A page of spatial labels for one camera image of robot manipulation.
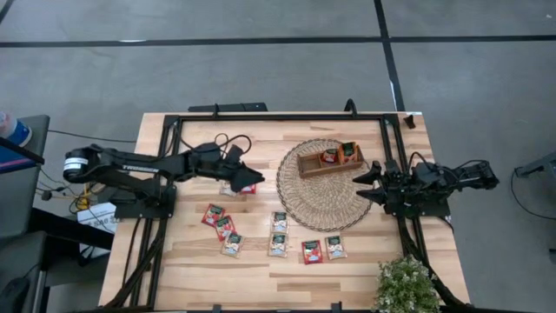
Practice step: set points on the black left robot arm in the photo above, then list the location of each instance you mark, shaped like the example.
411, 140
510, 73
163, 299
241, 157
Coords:
108, 158

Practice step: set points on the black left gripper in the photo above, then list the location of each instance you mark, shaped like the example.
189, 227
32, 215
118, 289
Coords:
208, 161

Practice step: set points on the blue board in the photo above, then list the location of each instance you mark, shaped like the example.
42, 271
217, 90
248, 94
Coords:
8, 160

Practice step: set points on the green plant white flowers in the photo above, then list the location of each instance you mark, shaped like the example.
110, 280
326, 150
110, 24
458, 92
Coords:
406, 287

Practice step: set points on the black computer mouse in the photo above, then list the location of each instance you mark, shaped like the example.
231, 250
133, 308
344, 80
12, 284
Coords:
13, 293

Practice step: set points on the grey desk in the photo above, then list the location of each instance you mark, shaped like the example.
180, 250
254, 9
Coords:
21, 195

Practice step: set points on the white cardboard box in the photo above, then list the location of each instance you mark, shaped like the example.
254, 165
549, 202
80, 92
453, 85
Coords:
97, 217

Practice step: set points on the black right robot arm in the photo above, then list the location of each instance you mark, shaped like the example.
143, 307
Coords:
456, 178

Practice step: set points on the wooden compartment tea box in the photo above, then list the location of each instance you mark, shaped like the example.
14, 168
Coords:
309, 165

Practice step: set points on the round woven straw placemat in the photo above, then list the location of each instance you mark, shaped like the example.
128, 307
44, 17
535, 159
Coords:
321, 204

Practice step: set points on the grey stand foot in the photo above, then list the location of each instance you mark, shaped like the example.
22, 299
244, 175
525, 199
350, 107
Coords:
538, 166

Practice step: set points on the black arched hook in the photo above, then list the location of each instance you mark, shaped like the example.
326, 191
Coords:
350, 101

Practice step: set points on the bottle with blue label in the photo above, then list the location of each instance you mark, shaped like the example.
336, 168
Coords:
15, 130

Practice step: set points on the orange peach tea bag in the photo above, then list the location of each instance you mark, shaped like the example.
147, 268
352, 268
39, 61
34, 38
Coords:
348, 153

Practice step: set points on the flat black bar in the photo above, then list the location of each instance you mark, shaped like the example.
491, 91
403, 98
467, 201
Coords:
234, 107

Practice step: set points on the beige tea bag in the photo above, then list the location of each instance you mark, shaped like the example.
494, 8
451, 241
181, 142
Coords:
278, 245
225, 190
335, 248
279, 222

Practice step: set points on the black rod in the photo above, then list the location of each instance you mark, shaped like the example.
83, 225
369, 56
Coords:
21, 149

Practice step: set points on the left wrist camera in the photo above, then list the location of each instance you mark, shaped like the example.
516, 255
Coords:
235, 153

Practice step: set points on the black aluminium table frame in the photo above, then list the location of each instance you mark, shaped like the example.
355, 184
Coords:
282, 117

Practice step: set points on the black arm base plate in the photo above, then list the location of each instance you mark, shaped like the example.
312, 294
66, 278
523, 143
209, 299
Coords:
130, 213
434, 212

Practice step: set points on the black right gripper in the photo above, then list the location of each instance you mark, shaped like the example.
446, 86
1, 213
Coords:
397, 187

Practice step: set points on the small black edge bracket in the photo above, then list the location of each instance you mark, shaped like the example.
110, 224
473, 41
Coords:
216, 308
335, 308

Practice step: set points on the silver packet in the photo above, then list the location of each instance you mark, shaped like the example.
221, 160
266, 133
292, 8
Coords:
233, 245

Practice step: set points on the small dark clip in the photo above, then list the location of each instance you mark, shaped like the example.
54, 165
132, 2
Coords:
409, 121

